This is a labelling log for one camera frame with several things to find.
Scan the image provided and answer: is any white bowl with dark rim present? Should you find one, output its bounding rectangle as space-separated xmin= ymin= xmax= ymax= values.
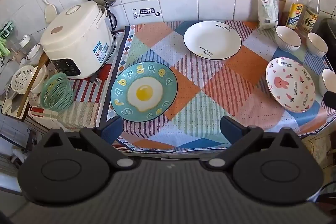
xmin=25 ymin=43 xmax=44 ymax=66

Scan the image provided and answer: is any green plastic basket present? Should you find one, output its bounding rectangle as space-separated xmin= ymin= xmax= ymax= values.
xmin=41 ymin=72 xmax=74 ymax=111

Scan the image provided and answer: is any white plastic strainer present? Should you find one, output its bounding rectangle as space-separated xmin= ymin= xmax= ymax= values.
xmin=11 ymin=65 xmax=37 ymax=91

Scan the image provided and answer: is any wooden spoon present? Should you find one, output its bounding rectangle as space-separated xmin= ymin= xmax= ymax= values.
xmin=17 ymin=52 xmax=49 ymax=117

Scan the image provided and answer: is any bottle with gold cap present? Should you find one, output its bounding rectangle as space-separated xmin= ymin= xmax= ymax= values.
xmin=285 ymin=0 xmax=305 ymax=29

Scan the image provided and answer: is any wall sticker with dark print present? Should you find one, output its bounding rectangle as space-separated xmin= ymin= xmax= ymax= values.
xmin=131 ymin=7 xmax=161 ymax=21

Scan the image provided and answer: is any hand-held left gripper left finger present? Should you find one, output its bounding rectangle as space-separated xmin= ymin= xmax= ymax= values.
xmin=42 ymin=116 xmax=137 ymax=170

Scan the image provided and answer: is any colourful patchwork tablecloth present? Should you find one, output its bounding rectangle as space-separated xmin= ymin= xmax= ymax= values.
xmin=106 ymin=20 xmax=334 ymax=152

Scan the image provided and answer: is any white plate with dark rim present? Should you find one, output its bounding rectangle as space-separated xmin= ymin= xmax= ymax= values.
xmin=183 ymin=21 xmax=242 ymax=61

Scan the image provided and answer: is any green plastic holder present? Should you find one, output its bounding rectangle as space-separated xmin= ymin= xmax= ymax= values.
xmin=0 ymin=21 xmax=15 ymax=39

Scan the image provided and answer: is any striped cloth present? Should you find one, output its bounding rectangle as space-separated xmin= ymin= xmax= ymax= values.
xmin=28 ymin=64 xmax=114 ymax=130

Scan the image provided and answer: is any green plate with egg print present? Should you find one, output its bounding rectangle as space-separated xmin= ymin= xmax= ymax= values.
xmin=110 ymin=61 xmax=178 ymax=123

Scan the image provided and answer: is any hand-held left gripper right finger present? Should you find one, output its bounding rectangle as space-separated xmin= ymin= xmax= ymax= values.
xmin=200 ymin=116 xmax=305 ymax=170

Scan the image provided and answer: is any black power plug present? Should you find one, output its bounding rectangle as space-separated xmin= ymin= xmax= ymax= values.
xmin=89 ymin=73 xmax=102 ymax=86

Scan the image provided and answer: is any white rice cooker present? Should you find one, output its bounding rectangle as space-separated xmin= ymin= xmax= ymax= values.
xmin=40 ymin=0 xmax=116 ymax=80

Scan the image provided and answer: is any bottle with yellow cap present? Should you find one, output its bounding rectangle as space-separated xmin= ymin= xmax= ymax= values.
xmin=299 ymin=0 xmax=323 ymax=36

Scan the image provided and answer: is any pink rabbit print plate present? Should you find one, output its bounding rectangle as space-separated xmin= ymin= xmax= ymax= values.
xmin=265 ymin=57 xmax=317 ymax=113

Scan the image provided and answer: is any black rice cooker cable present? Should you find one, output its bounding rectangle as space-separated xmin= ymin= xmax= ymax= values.
xmin=81 ymin=0 xmax=118 ymax=56

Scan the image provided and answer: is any white ribbed bowl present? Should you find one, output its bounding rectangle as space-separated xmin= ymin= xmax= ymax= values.
xmin=319 ymin=68 xmax=336 ymax=97
xmin=275 ymin=26 xmax=302 ymax=52
xmin=307 ymin=32 xmax=328 ymax=57

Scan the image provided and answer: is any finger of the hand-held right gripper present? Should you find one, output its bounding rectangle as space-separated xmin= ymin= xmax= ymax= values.
xmin=323 ymin=91 xmax=336 ymax=109

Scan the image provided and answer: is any white salt bag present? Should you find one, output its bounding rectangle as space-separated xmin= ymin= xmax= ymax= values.
xmin=259 ymin=0 xmax=279 ymax=30

